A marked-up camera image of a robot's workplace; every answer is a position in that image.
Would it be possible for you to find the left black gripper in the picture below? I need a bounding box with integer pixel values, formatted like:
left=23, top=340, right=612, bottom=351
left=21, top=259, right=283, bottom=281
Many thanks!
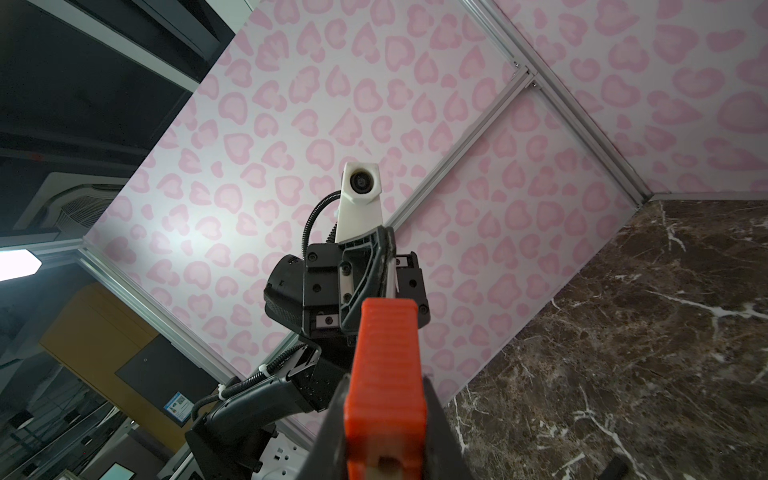
left=263, top=226, right=431, bottom=368

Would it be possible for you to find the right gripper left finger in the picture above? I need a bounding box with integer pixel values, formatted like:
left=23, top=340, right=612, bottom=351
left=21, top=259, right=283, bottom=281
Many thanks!
left=296, top=375, right=350, bottom=480

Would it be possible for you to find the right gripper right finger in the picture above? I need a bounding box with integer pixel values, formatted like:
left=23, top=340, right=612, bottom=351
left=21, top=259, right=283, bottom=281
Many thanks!
left=423, top=377, right=473, bottom=480

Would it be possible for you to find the red padlock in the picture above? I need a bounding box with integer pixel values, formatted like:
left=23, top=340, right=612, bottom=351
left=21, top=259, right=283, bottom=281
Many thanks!
left=344, top=298, right=427, bottom=479

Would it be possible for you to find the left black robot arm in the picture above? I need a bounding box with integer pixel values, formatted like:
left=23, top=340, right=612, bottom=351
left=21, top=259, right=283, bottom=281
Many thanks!
left=186, top=226, right=431, bottom=479

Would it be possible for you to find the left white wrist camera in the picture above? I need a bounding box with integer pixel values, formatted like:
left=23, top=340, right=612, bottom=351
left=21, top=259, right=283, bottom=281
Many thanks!
left=335, top=162, right=383, bottom=243

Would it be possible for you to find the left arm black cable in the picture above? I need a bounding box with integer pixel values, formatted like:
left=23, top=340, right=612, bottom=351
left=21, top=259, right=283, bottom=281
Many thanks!
left=299, top=189, right=343, bottom=259

